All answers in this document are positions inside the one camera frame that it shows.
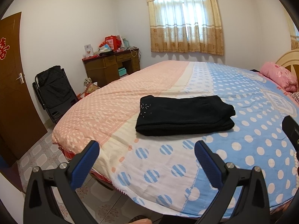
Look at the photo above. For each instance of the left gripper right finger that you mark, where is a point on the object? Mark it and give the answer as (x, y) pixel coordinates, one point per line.
(252, 205)

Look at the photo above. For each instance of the beige window curtain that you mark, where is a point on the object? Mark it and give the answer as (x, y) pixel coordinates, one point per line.
(184, 26)

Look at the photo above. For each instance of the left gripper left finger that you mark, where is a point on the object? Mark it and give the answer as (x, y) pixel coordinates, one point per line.
(40, 205)

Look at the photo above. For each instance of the brown wooden desk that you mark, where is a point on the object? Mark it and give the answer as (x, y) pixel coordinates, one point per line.
(104, 69)

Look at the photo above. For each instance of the black folding chair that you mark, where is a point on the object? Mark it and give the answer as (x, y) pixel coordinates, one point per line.
(54, 92)

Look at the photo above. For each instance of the brown wooden door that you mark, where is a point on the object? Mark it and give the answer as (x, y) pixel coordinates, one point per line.
(21, 126)

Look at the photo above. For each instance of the patterned bag on floor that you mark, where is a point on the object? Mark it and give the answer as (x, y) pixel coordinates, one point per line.
(90, 87)

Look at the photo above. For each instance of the teal box under desk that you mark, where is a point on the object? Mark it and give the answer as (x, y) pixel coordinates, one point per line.
(122, 72)

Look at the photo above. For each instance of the person's left hand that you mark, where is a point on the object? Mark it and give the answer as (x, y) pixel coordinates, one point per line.
(142, 221)

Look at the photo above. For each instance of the black pants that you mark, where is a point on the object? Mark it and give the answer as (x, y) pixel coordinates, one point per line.
(160, 116)

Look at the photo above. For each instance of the polka dot bed cover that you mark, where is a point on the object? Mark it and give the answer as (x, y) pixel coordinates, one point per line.
(161, 173)

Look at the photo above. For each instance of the striped pillow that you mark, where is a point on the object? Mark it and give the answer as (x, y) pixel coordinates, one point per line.
(295, 96)

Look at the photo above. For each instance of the cream wooden headboard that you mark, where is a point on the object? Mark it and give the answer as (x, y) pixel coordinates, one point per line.
(290, 61)

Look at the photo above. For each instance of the pink pillow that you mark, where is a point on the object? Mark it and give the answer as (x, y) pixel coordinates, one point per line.
(280, 75)

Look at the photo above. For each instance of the red items on desk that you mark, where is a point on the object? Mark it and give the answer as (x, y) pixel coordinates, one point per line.
(114, 43)

